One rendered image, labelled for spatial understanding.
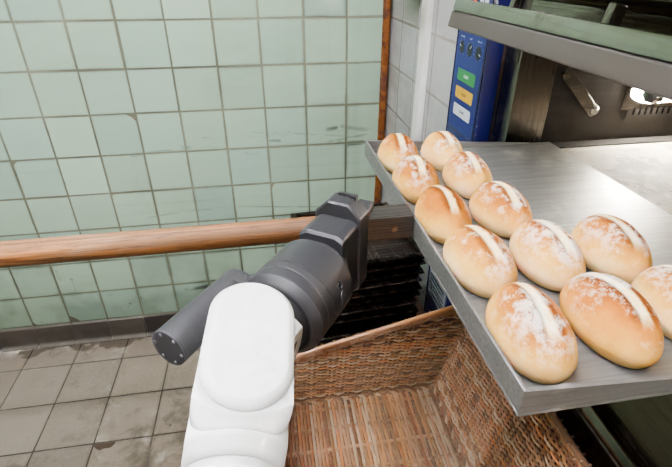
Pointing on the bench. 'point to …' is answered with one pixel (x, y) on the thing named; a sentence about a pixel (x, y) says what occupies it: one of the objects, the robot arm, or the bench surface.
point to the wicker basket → (432, 382)
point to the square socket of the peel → (390, 222)
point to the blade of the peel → (633, 384)
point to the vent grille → (436, 291)
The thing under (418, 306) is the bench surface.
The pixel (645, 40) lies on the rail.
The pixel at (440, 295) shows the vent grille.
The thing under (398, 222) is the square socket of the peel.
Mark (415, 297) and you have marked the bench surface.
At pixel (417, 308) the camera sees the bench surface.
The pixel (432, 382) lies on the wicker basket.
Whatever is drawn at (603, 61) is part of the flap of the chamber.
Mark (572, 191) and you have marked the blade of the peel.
